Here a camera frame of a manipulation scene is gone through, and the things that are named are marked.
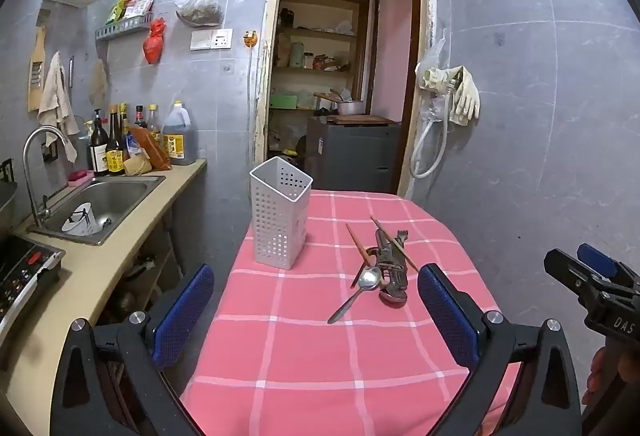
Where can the large dark vinegar jug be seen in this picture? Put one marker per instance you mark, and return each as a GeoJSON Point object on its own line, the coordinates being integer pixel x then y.
{"type": "Point", "coordinates": [178, 138]}

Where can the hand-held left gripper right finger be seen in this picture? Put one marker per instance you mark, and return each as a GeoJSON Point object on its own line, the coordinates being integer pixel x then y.
{"type": "Point", "coordinates": [447, 316]}

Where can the wooden door frame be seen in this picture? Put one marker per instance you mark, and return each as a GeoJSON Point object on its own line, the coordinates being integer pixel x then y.
{"type": "Point", "coordinates": [267, 66]}

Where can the pink checked tablecloth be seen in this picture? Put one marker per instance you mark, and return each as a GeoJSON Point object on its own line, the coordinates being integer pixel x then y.
{"type": "Point", "coordinates": [300, 341]}

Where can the wooden grater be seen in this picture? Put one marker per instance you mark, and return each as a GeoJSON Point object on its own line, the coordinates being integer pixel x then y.
{"type": "Point", "coordinates": [36, 66]}

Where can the white perforated utensil holder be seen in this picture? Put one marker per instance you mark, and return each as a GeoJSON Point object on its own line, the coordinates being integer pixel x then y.
{"type": "Point", "coordinates": [280, 216]}

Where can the metal fork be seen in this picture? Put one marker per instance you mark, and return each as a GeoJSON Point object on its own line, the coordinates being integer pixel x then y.
{"type": "Point", "coordinates": [401, 234]}

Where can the clear bag of dried goods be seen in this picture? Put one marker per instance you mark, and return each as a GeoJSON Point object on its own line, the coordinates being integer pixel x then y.
{"type": "Point", "coordinates": [199, 11]}

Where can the grey wall shelf rack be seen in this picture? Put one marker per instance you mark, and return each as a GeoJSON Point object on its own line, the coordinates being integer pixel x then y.
{"type": "Point", "coordinates": [122, 30]}

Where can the silver spoon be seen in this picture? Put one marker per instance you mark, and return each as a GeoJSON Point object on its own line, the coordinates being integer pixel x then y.
{"type": "Point", "coordinates": [369, 278]}

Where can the red snack packet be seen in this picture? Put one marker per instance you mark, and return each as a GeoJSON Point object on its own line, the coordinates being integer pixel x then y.
{"type": "Point", "coordinates": [139, 5]}

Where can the wooden shelf unit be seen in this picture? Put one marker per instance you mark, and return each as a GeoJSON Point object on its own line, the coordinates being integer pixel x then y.
{"type": "Point", "coordinates": [320, 34]}

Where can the orange wall hook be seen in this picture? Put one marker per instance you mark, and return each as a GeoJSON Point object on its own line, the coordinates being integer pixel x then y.
{"type": "Point", "coordinates": [250, 38]}

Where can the white container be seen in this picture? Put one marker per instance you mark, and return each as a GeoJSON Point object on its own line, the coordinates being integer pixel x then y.
{"type": "Point", "coordinates": [79, 221]}

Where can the slim yellow cap bottle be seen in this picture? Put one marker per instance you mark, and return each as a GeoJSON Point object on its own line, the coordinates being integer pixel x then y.
{"type": "Point", "coordinates": [125, 116]}

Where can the dark pump bottle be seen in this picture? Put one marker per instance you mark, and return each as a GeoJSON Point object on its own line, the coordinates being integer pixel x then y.
{"type": "Point", "coordinates": [98, 143]}

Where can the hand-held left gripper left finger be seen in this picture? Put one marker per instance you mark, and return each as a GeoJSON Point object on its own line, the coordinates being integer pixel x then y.
{"type": "Point", "coordinates": [182, 316]}

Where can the beige plastic bag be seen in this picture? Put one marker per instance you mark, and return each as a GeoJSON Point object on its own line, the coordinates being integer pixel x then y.
{"type": "Point", "coordinates": [137, 164]}

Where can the green jar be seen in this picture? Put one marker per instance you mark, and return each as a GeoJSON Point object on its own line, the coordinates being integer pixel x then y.
{"type": "Point", "coordinates": [296, 55]}

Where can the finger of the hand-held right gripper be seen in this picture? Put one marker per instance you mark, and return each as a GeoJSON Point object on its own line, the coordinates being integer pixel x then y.
{"type": "Point", "coordinates": [597, 260]}
{"type": "Point", "coordinates": [562, 267]}

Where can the green box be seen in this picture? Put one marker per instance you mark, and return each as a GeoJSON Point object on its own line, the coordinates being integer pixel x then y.
{"type": "Point", "coordinates": [282, 101]}

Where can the amber bottle yellow cap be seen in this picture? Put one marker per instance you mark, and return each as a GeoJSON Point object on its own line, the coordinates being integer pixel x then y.
{"type": "Point", "coordinates": [153, 123]}

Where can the small grey wall outlet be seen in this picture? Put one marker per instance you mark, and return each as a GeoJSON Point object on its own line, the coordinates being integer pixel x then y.
{"type": "Point", "coordinates": [228, 68]}

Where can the dark bottle red cap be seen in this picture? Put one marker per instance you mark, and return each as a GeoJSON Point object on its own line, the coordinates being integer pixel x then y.
{"type": "Point", "coordinates": [140, 117]}

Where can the metal pot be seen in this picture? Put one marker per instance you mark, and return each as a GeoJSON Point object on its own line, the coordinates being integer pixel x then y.
{"type": "Point", "coordinates": [350, 107]}

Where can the white wall socket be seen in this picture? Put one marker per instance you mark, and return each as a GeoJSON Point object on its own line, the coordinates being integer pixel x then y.
{"type": "Point", "coordinates": [222, 38]}

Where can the soy sauce bottle orange cap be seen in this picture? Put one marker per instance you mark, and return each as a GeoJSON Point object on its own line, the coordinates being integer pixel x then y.
{"type": "Point", "coordinates": [115, 148]}

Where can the grey cabinet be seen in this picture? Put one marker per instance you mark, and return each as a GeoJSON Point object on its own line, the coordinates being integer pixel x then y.
{"type": "Point", "coordinates": [350, 156]}

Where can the person's right hand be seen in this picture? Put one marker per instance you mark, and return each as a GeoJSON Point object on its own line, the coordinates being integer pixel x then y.
{"type": "Point", "coordinates": [598, 368]}

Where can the gold spoon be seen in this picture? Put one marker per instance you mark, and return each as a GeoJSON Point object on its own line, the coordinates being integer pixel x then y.
{"type": "Point", "coordinates": [392, 297]}

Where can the hanging beige towel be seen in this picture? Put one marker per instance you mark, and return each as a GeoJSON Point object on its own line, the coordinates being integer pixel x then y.
{"type": "Point", "coordinates": [55, 101]}

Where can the orange seasoning packet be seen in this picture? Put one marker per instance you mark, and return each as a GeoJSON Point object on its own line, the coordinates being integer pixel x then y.
{"type": "Point", "coordinates": [150, 148]}

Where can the green snack packet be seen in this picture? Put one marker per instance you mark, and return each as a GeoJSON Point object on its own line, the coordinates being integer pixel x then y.
{"type": "Point", "coordinates": [116, 7]}

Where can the white wall switch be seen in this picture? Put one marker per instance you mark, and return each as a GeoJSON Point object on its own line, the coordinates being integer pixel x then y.
{"type": "Point", "coordinates": [200, 40]}

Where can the steel kitchen sink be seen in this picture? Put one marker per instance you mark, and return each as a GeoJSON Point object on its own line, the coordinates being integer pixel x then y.
{"type": "Point", "coordinates": [115, 201]}

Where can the pink sponge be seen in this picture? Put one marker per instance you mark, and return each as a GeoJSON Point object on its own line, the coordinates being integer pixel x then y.
{"type": "Point", "coordinates": [80, 177]}

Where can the black induction cooker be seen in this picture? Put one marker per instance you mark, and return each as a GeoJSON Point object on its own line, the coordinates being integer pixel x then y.
{"type": "Point", "coordinates": [25, 266]}

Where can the hanging beige cloth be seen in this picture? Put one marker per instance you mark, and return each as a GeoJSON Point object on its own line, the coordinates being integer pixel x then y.
{"type": "Point", "coordinates": [98, 83]}

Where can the red plastic bag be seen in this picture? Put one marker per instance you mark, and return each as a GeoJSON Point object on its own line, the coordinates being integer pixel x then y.
{"type": "Point", "coordinates": [153, 43]}

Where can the wooden chopstick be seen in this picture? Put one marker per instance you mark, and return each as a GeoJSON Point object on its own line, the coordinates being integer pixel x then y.
{"type": "Point", "coordinates": [395, 243]}
{"type": "Point", "coordinates": [356, 243]}

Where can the steel faucet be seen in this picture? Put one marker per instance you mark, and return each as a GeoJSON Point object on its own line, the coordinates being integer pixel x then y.
{"type": "Point", "coordinates": [30, 166]}

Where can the beige kitchen counter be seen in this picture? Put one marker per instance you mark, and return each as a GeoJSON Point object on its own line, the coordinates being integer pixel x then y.
{"type": "Point", "coordinates": [75, 271]}

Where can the wooden cutting board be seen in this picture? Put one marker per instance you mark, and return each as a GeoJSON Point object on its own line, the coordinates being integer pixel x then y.
{"type": "Point", "coordinates": [360, 119]}

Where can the yellow rubber gloves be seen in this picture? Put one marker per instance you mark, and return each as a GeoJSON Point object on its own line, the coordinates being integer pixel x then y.
{"type": "Point", "coordinates": [465, 96]}

